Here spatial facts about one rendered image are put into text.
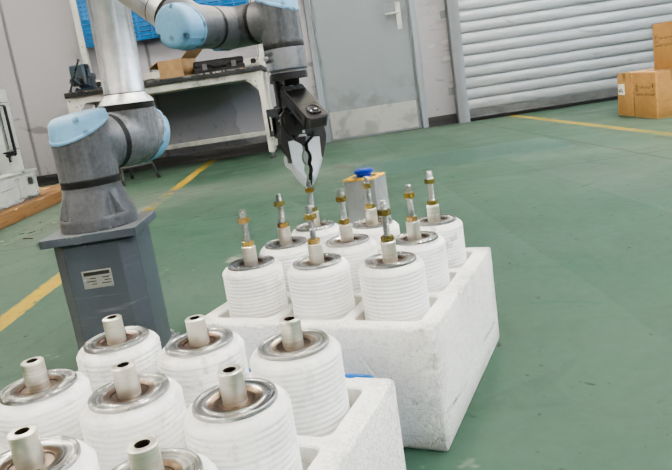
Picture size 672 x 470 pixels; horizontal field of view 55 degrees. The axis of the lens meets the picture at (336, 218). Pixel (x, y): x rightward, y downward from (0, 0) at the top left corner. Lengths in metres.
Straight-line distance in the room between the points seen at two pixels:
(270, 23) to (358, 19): 5.03
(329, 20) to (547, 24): 2.00
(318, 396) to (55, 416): 0.26
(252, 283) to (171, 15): 0.46
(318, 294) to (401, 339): 0.15
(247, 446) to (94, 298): 0.85
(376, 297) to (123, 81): 0.78
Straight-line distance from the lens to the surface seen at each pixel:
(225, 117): 6.23
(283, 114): 1.20
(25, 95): 6.68
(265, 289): 1.01
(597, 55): 6.70
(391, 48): 6.24
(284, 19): 1.21
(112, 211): 1.36
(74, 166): 1.35
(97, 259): 1.35
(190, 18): 1.14
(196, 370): 0.72
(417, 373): 0.91
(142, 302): 1.37
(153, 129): 1.46
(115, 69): 1.46
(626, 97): 5.12
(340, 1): 6.23
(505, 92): 6.40
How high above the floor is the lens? 0.51
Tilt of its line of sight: 11 degrees down
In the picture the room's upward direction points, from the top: 8 degrees counter-clockwise
